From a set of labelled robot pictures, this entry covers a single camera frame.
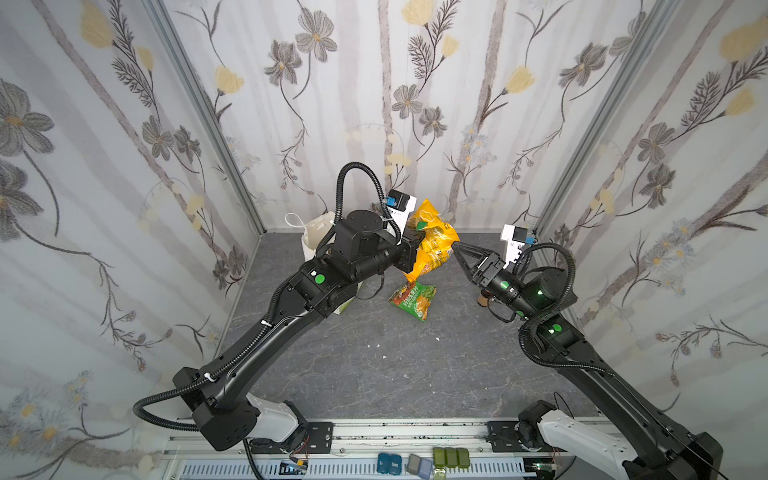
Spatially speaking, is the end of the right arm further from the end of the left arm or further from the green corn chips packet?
the green corn chips packet

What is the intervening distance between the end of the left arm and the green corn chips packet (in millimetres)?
434

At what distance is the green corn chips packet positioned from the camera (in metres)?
0.97

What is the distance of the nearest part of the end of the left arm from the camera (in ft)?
1.74
